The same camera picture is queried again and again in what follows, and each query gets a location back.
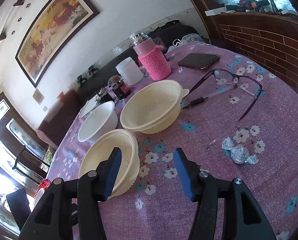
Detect pink bottle with knitted sleeve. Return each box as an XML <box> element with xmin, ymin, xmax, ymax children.
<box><xmin>129</xmin><ymin>31</ymin><xmax>171</xmax><ymax>82</ymax></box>

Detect white plastic jar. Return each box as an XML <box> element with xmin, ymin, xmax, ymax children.
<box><xmin>115</xmin><ymin>57</ymin><xmax>144</xmax><ymax>86</ymax></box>

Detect framed horse painting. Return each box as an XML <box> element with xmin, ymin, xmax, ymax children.
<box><xmin>15</xmin><ymin>0</ymin><xmax>100</xmax><ymax>88</ymax></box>

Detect clear ballpoint pen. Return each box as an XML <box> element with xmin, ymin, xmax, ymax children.
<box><xmin>183</xmin><ymin>84</ymin><xmax>238</xmax><ymax>109</ymax></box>

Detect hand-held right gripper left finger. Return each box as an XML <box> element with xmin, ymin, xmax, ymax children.
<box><xmin>19</xmin><ymin>147</ymin><xmax>123</xmax><ymax>240</ymax></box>

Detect purple floral tablecloth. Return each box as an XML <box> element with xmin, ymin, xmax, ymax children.
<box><xmin>32</xmin><ymin>41</ymin><xmax>298</xmax><ymax>240</ymax></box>

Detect cream ribbed bowl with tab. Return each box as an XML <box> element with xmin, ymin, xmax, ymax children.
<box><xmin>120</xmin><ymin>79</ymin><xmax>190</xmax><ymax>134</ymax></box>

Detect purple-framed eyeglasses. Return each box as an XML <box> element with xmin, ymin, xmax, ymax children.
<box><xmin>183</xmin><ymin>69</ymin><xmax>263</xmax><ymax>148</ymax></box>

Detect dark wooden chair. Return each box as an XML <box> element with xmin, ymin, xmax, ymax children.
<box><xmin>12</xmin><ymin>145</ymin><xmax>50</xmax><ymax>178</ymax></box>

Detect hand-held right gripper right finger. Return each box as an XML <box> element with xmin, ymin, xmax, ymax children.
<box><xmin>173</xmin><ymin>147</ymin><xmax>277</xmax><ymax>240</ymax></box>

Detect white plastic bowl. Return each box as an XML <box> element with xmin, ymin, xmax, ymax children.
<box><xmin>77</xmin><ymin>101</ymin><xmax>118</xmax><ymax>142</ymax></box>

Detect small black ink bottle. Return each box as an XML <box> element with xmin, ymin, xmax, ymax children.
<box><xmin>96</xmin><ymin>86</ymin><xmax>114</xmax><ymax>103</ymax></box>

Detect wooden glazed door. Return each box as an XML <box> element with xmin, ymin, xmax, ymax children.
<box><xmin>0</xmin><ymin>92</ymin><xmax>52</xmax><ymax>240</ymax></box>

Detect small dark bottle red label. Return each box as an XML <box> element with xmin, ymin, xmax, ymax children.
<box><xmin>113</xmin><ymin>76</ymin><xmax>131</xmax><ymax>99</ymax></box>

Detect white wrapped candy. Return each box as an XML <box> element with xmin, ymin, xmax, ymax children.
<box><xmin>221</xmin><ymin>137</ymin><xmax>258</xmax><ymax>165</ymax></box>

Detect green patterned cushion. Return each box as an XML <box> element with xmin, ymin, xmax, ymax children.
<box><xmin>44</xmin><ymin>147</ymin><xmax>56</xmax><ymax>165</ymax></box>

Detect windowsill clutter of tools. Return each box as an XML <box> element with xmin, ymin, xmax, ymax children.
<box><xmin>224</xmin><ymin>0</ymin><xmax>297</xmax><ymax>15</ymax></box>

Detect black bag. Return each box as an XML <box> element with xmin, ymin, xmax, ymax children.
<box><xmin>149</xmin><ymin>20</ymin><xmax>199</xmax><ymax>53</ymax></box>

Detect wooden brick-pattern ledge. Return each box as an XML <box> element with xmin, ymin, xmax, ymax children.
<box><xmin>176</xmin><ymin>0</ymin><xmax>298</xmax><ymax>105</ymax></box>

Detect brown sofa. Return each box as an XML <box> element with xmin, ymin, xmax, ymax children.
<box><xmin>37</xmin><ymin>89</ymin><xmax>89</xmax><ymax>145</ymax></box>

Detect white paper sheet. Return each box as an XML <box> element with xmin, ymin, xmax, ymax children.
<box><xmin>79</xmin><ymin>97</ymin><xmax>99</xmax><ymax>118</ymax></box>

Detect long white box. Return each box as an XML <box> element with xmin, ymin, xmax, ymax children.
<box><xmin>205</xmin><ymin>7</ymin><xmax>226</xmax><ymax>17</ymax></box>

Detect white storage box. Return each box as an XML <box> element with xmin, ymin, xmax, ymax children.
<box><xmin>32</xmin><ymin>189</ymin><xmax>48</xmax><ymax>209</ymax></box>

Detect small wall plaque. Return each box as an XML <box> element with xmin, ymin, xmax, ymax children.
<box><xmin>32</xmin><ymin>89</ymin><xmax>44</xmax><ymax>105</ymax></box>

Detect dark smartphone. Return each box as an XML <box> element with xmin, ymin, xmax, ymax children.
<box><xmin>178</xmin><ymin>53</ymin><xmax>220</xmax><ymax>70</ymax></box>

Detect black sofa backrest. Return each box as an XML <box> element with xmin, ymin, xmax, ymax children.
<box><xmin>79</xmin><ymin>47</ymin><xmax>144</xmax><ymax>95</ymax></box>

